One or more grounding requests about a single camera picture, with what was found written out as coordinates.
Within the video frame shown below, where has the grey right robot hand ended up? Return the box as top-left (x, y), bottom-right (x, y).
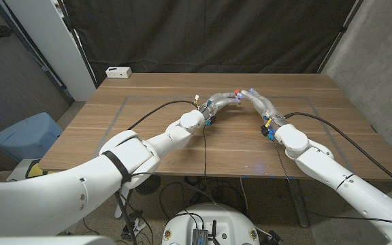
top-left (240, 87), bottom-right (288, 129)

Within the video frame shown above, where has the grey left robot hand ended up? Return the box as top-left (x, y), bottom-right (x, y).
top-left (201, 91), bottom-right (242, 120)

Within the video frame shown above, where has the grey table leg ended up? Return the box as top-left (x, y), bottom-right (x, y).
top-left (287, 178), bottom-right (309, 228)

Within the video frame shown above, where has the black backdrop stand pole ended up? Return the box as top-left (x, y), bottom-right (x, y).
top-left (318, 0), bottom-right (365, 74)
top-left (56, 0), bottom-right (98, 88)

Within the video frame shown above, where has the white power strip box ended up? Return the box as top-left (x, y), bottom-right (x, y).
top-left (105, 66), bottom-right (133, 79)

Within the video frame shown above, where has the round black floor fan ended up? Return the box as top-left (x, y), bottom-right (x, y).
top-left (136, 174), bottom-right (161, 196)

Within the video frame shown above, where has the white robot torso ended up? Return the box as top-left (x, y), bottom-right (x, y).
top-left (161, 203), bottom-right (261, 245)

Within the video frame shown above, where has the small black device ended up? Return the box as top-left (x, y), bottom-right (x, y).
top-left (267, 230), bottom-right (285, 245)

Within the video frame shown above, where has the grey electronics box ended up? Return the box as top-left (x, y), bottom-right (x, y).
top-left (191, 228), bottom-right (209, 245)

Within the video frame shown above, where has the black white floor gadget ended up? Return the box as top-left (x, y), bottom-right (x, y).
top-left (120, 210), bottom-right (148, 242)

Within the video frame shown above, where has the white table leg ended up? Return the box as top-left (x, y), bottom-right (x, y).
top-left (114, 190), bottom-right (131, 219)

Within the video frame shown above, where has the white pillar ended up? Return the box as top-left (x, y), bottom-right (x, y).
top-left (3, 0), bottom-right (97, 102)

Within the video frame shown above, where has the blue plastic bin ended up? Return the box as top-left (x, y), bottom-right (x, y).
top-left (0, 112), bottom-right (63, 163)

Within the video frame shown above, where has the yellow black object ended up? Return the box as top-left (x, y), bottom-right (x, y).
top-left (25, 162), bottom-right (52, 180)

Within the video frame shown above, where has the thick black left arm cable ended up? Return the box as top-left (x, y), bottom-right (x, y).
top-left (114, 99), bottom-right (200, 245)

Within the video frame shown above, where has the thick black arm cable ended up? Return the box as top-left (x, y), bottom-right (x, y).
top-left (284, 112), bottom-right (392, 195)
top-left (114, 99), bottom-right (200, 245)

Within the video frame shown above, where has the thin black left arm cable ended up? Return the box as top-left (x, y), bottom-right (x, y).
top-left (131, 124), bottom-right (217, 205)

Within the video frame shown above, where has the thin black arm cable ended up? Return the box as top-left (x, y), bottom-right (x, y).
top-left (131, 124), bottom-right (217, 205)
top-left (272, 139), bottom-right (392, 231)

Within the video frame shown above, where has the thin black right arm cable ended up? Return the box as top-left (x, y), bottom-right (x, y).
top-left (272, 139), bottom-right (392, 231)

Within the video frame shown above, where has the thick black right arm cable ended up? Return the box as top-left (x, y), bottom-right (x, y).
top-left (284, 112), bottom-right (392, 195)

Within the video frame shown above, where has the tangle of black floor cables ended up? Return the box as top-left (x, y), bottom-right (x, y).
top-left (158, 176), bottom-right (248, 218)

